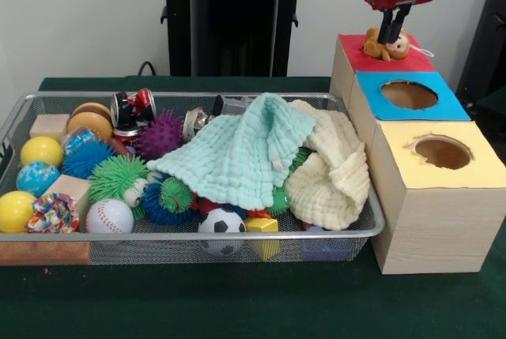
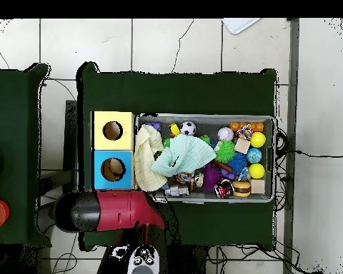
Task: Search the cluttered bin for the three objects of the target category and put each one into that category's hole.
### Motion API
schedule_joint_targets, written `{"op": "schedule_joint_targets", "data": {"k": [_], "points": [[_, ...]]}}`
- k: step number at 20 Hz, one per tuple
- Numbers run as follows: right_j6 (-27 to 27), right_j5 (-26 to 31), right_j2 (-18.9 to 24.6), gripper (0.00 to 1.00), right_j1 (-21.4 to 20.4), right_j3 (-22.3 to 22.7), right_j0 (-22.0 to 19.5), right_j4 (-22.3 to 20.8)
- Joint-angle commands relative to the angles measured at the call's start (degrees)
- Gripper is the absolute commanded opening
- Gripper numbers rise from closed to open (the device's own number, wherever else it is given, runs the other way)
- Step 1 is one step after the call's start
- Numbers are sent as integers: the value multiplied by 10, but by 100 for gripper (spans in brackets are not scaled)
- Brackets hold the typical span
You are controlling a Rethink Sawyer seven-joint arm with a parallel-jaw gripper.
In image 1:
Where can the brown plush monkey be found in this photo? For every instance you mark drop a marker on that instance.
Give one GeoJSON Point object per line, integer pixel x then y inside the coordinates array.
{"type": "Point", "coordinates": [373, 48]}

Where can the cream waffle cloth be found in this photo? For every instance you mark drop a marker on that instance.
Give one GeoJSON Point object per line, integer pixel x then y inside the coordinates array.
{"type": "Point", "coordinates": [328, 196]}

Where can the mint green waffle cloth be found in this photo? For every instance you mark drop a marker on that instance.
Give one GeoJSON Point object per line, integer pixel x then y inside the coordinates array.
{"type": "Point", "coordinates": [229, 157]}

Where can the wooden box with three holes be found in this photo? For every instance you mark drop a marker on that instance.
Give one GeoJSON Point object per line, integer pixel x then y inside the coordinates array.
{"type": "Point", "coordinates": [435, 228]}

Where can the black chair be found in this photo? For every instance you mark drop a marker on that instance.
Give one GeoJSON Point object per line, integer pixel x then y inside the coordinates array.
{"type": "Point", "coordinates": [486, 58]}

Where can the black and white soccer ball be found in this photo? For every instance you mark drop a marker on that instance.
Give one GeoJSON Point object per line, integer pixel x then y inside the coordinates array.
{"type": "Point", "coordinates": [220, 222]}

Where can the toy hamburger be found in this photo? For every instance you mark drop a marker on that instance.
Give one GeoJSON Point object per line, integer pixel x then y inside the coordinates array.
{"type": "Point", "coordinates": [91, 121]}

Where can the green spiky toy with eyes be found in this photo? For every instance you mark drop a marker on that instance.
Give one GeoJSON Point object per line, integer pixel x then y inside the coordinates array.
{"type": "Point", "coordinates": [114, 177]}

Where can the dark green table cloth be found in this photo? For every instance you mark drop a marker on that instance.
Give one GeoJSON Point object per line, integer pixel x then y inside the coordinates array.
{"type": "Point", "coordinates": [237, 303]}

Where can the blue spiky ball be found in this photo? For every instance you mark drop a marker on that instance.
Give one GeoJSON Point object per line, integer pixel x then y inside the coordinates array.
{"type": "Point", "coordinates": [87, 159]}

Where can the white baseball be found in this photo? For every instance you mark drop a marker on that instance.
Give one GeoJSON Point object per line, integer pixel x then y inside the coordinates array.
{"type": "Point", "coordinates": [109, 218]}

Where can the yellow ball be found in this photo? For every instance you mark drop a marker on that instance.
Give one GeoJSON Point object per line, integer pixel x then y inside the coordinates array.
{"type": "Point", "coordinates": [16, 210]}
{"type": "Point", "coordinates": [41, 151]}

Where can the blue globe ball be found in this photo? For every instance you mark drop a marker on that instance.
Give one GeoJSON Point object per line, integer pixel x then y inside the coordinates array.
{"type": "Point", "coordinates": [37, 179]}

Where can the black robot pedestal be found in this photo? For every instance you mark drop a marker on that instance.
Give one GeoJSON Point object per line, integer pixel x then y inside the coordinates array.
{"type": "Point", "coordinates": [237, 19]}

